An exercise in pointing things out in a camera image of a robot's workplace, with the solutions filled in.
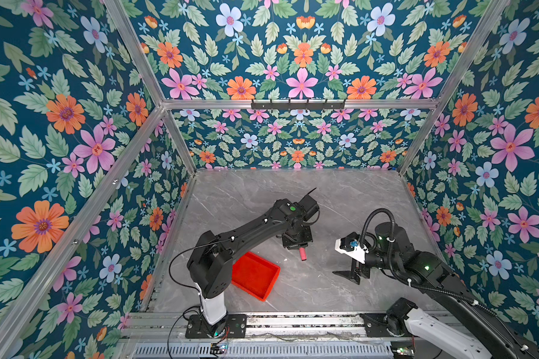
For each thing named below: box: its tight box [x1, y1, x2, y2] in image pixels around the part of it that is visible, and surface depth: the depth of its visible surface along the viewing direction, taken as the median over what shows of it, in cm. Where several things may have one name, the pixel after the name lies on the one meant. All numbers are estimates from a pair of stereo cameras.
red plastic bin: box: [231, 251, 281, 302], surface depth 82 cm
